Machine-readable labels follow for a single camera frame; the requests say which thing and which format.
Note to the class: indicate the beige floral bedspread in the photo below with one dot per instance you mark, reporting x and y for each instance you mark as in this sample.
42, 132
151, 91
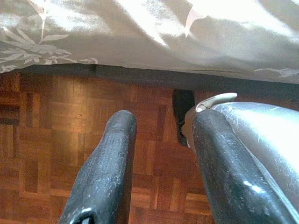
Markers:
140, 35

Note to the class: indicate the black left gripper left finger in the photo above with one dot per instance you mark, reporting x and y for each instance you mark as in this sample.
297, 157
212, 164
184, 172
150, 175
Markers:
105, 177

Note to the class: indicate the dark bed frame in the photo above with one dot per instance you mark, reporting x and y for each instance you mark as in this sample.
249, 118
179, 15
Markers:
140, 74

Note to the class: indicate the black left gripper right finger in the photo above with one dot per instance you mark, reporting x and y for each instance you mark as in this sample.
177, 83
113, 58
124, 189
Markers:
229, 177

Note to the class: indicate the black robot left foot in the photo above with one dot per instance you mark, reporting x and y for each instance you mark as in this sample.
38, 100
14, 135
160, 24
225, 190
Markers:
182, 105

